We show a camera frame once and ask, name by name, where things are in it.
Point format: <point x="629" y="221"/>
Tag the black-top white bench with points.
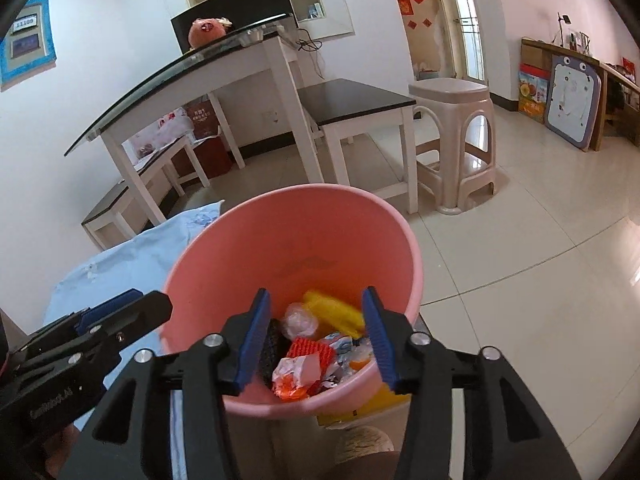
<point x="350" y="97"/>

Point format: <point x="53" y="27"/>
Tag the pink blue printed wrapper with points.
<point x="340" y="344"/>

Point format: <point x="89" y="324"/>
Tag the light blue cloth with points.
<point x="140" y="260"/>

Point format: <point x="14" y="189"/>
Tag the white bench with papers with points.
<point x="170" y="152"/>

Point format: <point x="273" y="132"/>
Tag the clear plastic wrapper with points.
<point x="300" y="321"/>

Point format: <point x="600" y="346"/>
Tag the light blue basket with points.
<point x="427" y="75"/>

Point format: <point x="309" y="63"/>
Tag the beige fuzzy object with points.
<point x="365" y="440"/>

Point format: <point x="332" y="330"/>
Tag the wrappers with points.
<point x="350" y="369"/>

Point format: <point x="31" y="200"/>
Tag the glass-top white table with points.
<point x="240" y="55"/>

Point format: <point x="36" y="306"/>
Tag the small red paper wall decoration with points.
<point x="405" y="8"/>

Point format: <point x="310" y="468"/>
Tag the pink plastic bucket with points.
<point x="300" y="230"/>

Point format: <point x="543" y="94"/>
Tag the blue framed wall picture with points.
<point x="47" y="35"/>

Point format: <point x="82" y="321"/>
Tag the low black-top bench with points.
<point x="107" y="200"/>

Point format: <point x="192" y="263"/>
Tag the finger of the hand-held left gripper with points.
<point x="140" y="312"/>
<point x="107" y="307"/>

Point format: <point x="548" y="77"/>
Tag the colourful printed box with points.
<point x="532" y="95"/>

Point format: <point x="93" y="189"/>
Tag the white door frame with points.
<point x="465" y="20"/>

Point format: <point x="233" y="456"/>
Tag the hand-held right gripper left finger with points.
<point x="255" y="340"/>

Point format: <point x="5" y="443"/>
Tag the red textured snack wrapper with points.
<point x="307" y="355"/>

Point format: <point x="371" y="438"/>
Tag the black desk stand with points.
<point x="565" y="25"/>

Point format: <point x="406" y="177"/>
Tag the pink plush toy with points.
<point x="205" y="32"/>

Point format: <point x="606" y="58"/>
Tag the yellow box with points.
<point x="350" y="410"/>

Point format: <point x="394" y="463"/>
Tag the dark red box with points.
<point x="210" y="155"/>

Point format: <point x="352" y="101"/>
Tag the grey framed drawing board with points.
<point x="570" y="105"/>

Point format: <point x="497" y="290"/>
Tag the black monitor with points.
<point x="250" y="0"/>

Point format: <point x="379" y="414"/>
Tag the pink printed plastic bag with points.
<point x="170" y="125"/>

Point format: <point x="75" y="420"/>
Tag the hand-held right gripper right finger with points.
<point x="380" y="340"/>

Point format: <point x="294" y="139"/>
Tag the beige plastic stool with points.
<point x="450" y="92"/>

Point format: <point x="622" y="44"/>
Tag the wooden cabinet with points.
<point x="535" y="52"/>

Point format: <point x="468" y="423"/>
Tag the yellow snack wrapper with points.
<point x="332" y="310"/>

